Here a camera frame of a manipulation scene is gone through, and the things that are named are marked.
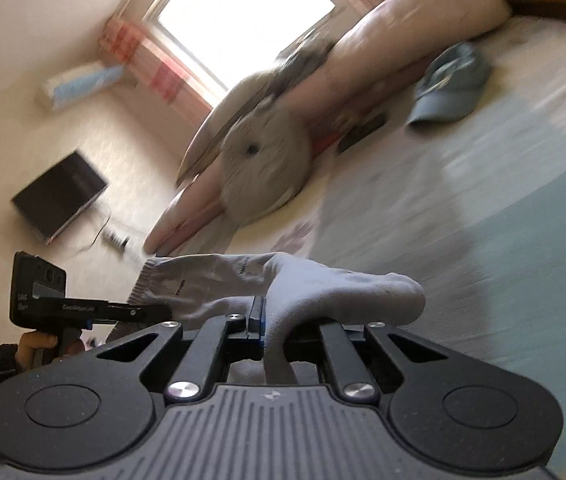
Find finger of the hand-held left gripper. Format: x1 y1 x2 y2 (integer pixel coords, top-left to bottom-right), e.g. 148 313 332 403
107 301 172 333

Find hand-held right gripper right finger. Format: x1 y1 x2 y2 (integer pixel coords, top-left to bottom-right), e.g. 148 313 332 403
283 320 450 403

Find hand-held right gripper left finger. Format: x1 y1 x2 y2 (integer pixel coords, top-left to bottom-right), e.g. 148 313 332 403
97 296 267 403

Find grey pants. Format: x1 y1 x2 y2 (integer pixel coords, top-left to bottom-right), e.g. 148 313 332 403
107 251 426 387

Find person's left hand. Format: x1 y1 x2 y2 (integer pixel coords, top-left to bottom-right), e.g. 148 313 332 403
17 331 86 371

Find white power strip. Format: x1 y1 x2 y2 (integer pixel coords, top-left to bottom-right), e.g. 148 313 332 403
102 230 132 252

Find grey animal face cushion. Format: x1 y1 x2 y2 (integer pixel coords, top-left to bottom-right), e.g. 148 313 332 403
219 106 314 227

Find red cloth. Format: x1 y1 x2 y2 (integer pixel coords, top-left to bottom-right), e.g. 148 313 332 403
312 131 344 157

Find grey pillow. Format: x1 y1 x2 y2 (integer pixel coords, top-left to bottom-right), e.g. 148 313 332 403
176 66 291 187

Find black flat bar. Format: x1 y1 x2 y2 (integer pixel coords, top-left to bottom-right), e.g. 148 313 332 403
337 111 390 156

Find grey-green folded cloth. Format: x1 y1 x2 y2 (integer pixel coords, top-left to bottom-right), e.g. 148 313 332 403
274 26 338 88

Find blue cap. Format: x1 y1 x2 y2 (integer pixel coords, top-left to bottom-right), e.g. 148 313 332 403
406 41 494 127

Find long pink floral pillow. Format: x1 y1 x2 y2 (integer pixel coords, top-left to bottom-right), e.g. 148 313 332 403
142 0 514 257

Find wall power strip with cables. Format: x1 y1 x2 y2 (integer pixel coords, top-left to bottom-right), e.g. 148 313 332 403
74 206 114 257

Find wall-mounted black television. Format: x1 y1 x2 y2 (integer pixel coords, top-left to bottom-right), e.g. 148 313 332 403
11 149 110 247

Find white wall air conditioner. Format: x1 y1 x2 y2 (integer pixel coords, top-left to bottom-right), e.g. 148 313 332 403
38 61 128 112

